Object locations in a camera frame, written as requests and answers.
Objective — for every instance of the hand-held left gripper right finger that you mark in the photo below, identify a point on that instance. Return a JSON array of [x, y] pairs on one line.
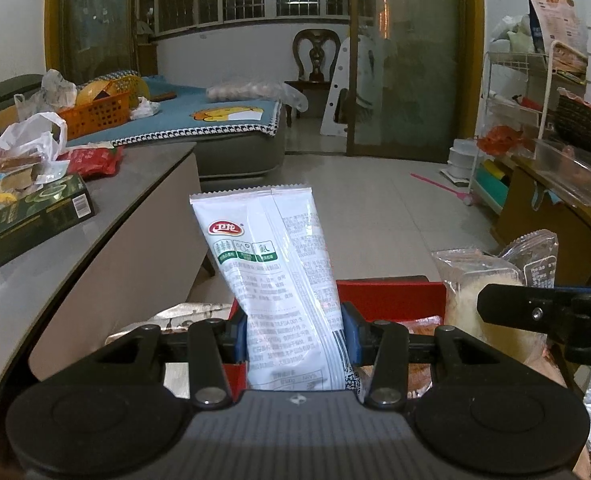
[[355, 335]]

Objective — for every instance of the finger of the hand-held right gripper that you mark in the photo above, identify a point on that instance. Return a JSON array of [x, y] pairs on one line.
[[515, 307]]

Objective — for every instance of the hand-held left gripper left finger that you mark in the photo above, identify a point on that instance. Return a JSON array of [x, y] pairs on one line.
[[241, 340]]

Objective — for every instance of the red cardboard box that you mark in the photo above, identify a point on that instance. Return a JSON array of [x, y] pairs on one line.
[[390, 300]]

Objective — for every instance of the round cake clear packet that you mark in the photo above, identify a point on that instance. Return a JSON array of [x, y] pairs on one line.
[[470, 280]]

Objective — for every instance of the wooden cabinet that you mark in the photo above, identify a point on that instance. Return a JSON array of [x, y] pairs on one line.
[[535, 220]]

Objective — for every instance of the grey coffee table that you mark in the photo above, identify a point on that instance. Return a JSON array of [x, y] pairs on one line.
[[125, 260]]

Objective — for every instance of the pink fly swatter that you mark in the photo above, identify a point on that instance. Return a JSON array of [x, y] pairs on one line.
[[435, 186]]

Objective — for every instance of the clear plastic tray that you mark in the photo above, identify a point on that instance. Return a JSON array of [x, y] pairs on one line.
[[575, 170]]

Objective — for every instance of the white stacked containers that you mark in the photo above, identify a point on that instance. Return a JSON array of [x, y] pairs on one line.
[[463, 160]]

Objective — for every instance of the red plastic bag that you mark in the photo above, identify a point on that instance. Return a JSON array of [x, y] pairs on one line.
[[500, 141]]

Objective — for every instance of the grey sofa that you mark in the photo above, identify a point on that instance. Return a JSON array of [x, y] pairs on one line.
[[240, 155]]

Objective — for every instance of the dark woven bag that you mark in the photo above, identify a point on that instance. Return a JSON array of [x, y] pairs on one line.
[[580, 125]]

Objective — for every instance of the dark green box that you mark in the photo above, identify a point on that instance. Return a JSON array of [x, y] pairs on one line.
[[35, 220]]

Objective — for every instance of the blue blanket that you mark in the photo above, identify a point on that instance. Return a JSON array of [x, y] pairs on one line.
[[185, 105]]

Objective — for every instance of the sliding glass door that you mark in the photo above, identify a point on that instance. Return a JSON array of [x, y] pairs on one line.
[[410, 85]]

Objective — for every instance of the clear bagged egg tray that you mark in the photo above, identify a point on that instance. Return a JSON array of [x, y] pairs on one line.
[[245, 91]]

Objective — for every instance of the white crumpled bag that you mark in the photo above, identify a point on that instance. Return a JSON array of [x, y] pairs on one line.
[[145, 109]]

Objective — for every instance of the white perforated board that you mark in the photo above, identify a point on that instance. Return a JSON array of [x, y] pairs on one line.
[[343, 75]]

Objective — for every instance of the orange plastic basket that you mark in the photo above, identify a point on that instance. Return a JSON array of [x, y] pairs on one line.
[[95, 115]]

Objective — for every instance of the yellow bag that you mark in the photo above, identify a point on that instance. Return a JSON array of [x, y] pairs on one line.
[[92, 90]]

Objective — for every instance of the white plastic bag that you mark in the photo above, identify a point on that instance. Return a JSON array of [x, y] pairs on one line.
[[30, 135]]

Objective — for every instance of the dark wooden chair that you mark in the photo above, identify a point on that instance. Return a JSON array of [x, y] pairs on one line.
[[317, 40]]

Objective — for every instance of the clear plastic bag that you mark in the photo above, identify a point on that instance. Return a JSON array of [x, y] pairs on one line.
[[55, 90]]

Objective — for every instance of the wooden framed glass panel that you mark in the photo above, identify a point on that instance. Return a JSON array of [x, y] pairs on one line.
[[95, 20]]

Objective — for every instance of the wall poster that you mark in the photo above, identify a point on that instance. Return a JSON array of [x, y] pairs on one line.
[[555, 5]]

